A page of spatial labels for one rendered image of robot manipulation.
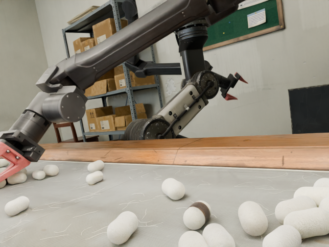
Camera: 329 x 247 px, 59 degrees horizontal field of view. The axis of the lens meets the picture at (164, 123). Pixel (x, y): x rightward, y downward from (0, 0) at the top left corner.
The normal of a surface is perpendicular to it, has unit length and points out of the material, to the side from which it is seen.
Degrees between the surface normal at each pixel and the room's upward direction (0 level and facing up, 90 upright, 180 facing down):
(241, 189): 0
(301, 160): 45
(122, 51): 127
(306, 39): 90
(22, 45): 91
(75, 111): 94
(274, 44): 90
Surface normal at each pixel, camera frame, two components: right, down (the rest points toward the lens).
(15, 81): 0.69, -0.04
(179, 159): -0.56, -0.57
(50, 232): -0.16, -0.98
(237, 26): -0.70, 0.18
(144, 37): 0.16, 0.65
